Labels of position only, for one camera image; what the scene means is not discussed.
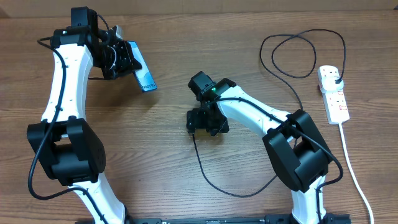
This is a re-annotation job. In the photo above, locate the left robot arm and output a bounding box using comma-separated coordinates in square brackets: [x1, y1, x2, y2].
[27, 7, 150, 223]

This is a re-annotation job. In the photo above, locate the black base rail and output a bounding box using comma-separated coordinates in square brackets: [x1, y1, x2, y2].
[74, 213, 352, 224]

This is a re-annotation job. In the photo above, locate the Galaxy smartphone teal screen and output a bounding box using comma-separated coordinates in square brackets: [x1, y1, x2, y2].
[128, 41, 157, 92]

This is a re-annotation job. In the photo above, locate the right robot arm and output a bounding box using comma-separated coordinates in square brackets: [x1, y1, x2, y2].
[187, 72, 332, 223]

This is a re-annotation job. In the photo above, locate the white charger plug adapter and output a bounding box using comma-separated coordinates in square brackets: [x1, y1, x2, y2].
[319, 77, 344, 94]

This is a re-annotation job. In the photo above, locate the white power strip cord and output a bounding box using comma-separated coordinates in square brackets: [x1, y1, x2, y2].
[338, 123, 375, 224]

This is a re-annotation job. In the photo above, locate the black USB charging cable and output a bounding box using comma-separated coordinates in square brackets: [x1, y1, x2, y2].
[191, 29, 346, 198]

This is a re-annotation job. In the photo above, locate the white power strip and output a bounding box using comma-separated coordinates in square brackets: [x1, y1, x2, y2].
[317, 65, 349, 124]

